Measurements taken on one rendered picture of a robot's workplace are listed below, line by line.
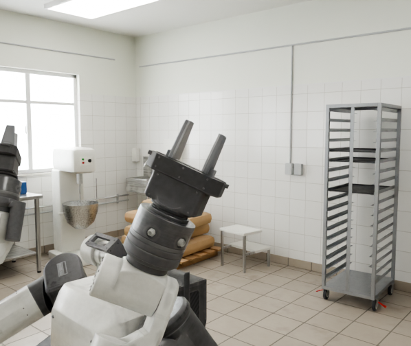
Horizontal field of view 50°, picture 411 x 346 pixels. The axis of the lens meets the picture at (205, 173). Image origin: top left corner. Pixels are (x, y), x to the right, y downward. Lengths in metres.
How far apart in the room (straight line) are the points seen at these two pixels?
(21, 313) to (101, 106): 5.52
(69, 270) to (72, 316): 0.19
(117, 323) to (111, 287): 0.26
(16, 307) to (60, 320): 0.17
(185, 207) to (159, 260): 0.08
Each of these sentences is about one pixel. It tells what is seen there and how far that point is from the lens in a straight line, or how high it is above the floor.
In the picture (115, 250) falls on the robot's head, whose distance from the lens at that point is 0.94.
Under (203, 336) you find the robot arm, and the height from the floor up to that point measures 1.20.
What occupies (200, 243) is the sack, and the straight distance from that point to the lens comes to 5.45.
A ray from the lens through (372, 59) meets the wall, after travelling 4.87.
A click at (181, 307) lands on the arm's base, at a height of 1.26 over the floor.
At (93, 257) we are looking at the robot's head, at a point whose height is 1.31.
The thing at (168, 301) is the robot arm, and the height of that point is 1.34.
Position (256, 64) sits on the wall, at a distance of 5.53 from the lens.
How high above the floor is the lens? 1.58
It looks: 5 degrees down
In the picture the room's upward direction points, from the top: straight up
